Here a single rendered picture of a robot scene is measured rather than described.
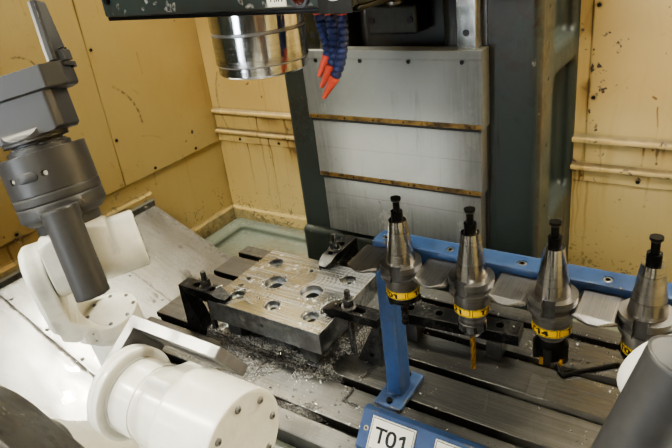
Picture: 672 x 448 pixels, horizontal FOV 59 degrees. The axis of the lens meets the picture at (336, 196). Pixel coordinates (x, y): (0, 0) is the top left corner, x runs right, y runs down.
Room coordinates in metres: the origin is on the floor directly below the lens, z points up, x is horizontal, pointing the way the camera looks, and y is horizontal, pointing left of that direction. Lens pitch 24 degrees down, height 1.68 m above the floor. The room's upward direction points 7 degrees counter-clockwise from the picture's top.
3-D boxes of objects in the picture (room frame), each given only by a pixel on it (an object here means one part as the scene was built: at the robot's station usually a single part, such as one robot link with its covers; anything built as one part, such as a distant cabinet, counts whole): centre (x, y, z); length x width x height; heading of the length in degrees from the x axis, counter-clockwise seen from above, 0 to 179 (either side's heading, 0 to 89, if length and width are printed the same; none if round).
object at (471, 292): (0.70, -0.17, 1.21); 0.06 x 0.06 x 0.03
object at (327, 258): (1.21, 0.01, 0.97); 0.13 x 0.03 x 0.15; 145
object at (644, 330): (0.57, -0.35, 1.21); 0.06 x 0.06 x 0.03
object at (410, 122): (1.40, -0.16, 1.16); 0.48 x 0.05 x 0.51; 55
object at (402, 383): (0.84, -0.07, 1.05); 0.10 x 0.05 x 0.30; 145
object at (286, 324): (1.09, 0.12, 0.97); 0.29 x 0.23 x 0.05; 55
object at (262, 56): (1.04, 0.10, 1.54); 0.16 x 0.16 x 0.12
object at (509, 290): (0.66, -0.22, 1.21); 0.07 x 0.05 x 0.01; 145
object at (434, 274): (0.73, -0.13, 1.21); 0.07 x 0.05 x 0.01; 145
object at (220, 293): (1.11, 0.31, 0.97); 0.13 x 0.03 x 0.15; 55
